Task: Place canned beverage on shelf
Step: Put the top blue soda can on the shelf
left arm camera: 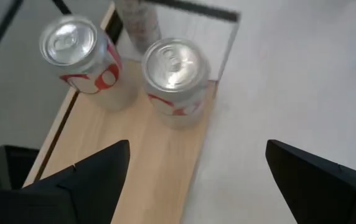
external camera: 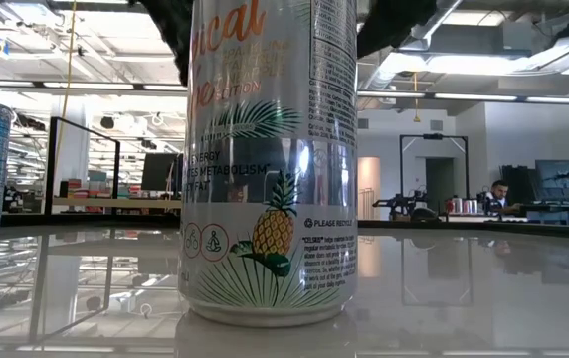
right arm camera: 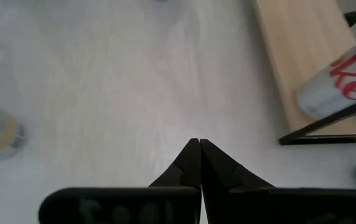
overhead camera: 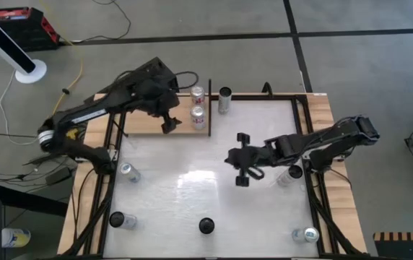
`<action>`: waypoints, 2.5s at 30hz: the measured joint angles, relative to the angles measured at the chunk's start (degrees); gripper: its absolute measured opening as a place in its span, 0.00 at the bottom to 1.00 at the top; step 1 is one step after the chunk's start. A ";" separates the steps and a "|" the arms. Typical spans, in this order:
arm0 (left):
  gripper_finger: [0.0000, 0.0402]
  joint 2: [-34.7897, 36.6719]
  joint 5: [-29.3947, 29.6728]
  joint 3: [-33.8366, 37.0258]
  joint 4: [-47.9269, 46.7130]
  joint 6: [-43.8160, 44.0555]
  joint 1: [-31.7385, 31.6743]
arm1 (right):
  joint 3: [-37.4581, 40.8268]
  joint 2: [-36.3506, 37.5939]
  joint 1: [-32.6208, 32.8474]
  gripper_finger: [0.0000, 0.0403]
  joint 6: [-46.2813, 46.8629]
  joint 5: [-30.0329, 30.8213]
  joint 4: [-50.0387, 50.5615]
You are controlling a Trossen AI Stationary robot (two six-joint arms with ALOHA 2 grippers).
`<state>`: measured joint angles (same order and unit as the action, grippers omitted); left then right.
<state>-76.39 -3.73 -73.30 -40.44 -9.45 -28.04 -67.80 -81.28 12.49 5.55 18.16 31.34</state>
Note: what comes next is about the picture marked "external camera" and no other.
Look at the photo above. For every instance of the background black robot arm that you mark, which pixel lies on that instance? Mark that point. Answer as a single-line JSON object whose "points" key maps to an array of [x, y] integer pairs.
{"points": [[404, 203]]}

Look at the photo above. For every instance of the long ceiling light strip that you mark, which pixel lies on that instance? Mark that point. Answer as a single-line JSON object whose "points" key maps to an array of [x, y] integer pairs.
{"points": [[473, 97], [90, 85]]}

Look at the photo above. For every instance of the Celsius Tropical Vibe pineapple can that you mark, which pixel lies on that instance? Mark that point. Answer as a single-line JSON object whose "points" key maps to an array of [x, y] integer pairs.
{"points": [[264, 199]]}

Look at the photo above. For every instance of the computer monitor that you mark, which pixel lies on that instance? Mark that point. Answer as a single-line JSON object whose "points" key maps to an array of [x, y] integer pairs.
{"points": [[560, 181]]}

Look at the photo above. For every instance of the black table frame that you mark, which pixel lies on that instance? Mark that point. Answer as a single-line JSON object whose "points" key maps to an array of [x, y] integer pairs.
{"points": [[90, 219]]}

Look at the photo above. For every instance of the black stand frame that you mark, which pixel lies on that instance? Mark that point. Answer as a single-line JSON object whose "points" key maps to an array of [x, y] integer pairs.
{"points": [[401, 174]]}

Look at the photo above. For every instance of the person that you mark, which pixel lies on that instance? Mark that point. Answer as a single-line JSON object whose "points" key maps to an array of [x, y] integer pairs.
{"points": [[498, 191]]}

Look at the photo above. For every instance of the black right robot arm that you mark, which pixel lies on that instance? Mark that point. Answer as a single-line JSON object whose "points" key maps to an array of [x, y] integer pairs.
{"points": [[384, 20]]}

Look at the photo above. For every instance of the black monitor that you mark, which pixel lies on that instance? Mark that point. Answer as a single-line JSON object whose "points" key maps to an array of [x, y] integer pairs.
{"points": [[157, 171]]}

